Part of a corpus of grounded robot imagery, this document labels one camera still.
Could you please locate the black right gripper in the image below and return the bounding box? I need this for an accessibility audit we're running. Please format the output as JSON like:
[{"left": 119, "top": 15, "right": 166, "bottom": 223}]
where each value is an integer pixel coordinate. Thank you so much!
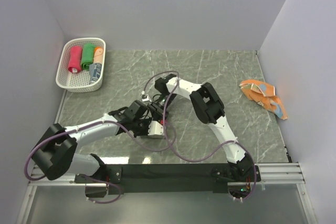
[{"left": 149, "top": 93, "right": 177, "bottom": 124}]

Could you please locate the orange patterned towel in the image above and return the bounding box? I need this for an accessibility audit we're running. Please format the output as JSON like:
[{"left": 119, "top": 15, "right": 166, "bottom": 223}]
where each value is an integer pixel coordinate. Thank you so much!
[{"left": 239, "top": 79, "right": 288, "bottom": 120}]

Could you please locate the grey yellow frog towel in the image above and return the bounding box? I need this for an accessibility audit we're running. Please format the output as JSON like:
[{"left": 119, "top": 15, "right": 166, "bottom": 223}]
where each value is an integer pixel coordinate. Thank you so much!
[{"left": 141, "top": 134, "right": 164, "bottom": 139}]

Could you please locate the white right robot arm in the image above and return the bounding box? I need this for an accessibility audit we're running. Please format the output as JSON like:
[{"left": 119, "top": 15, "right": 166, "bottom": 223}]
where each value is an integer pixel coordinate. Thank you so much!
[{"left": 154, "top": 74, "right": 258, "bottom": 183}]

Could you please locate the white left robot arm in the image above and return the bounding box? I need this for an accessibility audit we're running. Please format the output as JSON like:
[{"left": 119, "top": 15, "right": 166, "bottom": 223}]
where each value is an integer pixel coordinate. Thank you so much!
[{"left": 28, "top": 100, "right": 150, "bottom": 183}]

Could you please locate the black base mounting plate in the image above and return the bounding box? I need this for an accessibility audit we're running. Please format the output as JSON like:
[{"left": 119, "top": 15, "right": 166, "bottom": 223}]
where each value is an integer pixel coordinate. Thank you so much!
[{"left": 75, "top": 163, "right": 261, "bottom": 197}]

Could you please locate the blue patterned rolled towel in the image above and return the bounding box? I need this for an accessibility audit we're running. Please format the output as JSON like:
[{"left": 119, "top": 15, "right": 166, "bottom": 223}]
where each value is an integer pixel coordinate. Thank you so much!
[{"left": 89, "top": 62, "right": 102, "bottom": 84}]

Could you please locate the white plastic basket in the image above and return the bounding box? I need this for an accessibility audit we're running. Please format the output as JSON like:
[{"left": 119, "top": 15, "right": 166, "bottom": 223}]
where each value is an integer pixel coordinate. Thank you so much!
[{"left": 56, "top": 37, "right": 106, "bottom": 93}]

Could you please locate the orange rolled towel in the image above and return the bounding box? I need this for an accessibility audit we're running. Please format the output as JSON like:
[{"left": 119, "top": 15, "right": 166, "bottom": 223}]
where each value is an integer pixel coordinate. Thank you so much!
[{"left": 93, "top": 47, "right": 104, "bottom": 64}]

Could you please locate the pink rolled towel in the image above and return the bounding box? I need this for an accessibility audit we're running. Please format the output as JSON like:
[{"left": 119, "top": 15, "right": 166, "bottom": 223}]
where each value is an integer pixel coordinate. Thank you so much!
[{"left": 68, "top": 46, "right": 82, "bottom": 73}]

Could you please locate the green rolled towel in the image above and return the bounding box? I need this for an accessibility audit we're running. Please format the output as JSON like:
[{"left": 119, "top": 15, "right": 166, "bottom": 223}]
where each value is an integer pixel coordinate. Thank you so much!
[{"left": 80, "top": 43, "right": 95, "bottom": 70}]

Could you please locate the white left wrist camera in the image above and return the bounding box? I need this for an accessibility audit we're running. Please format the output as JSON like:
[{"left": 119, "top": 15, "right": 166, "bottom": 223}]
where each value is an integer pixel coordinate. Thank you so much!
[{"left": 148, "top": 121, "right": 164, "bottom": 135}]

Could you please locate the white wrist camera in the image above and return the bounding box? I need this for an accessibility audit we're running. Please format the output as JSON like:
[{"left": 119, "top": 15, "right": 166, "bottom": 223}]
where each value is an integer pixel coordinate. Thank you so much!
[
  {"left": 141, "top": 91, "right": 152, "bottom": 102},
  {"left": 148, "top": 121, "right": 164, "bottom": 135}
]

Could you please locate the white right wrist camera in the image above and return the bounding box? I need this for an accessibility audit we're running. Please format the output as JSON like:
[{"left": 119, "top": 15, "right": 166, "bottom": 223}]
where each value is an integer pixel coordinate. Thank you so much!
[{"left": 141, "top": 91, "right": 152, "bottom": 102}]

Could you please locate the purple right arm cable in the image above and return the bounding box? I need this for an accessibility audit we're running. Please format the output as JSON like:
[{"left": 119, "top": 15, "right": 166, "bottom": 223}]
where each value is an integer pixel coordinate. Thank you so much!
[{"left": 141, "top": 70, "right": 258, "bottom": 202}]

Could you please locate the aluminium rail frame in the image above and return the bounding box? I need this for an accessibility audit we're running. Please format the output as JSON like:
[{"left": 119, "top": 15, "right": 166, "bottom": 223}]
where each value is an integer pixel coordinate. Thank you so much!
[{"left": 15, "top": 87, "right": 318, "bottom": 224}]

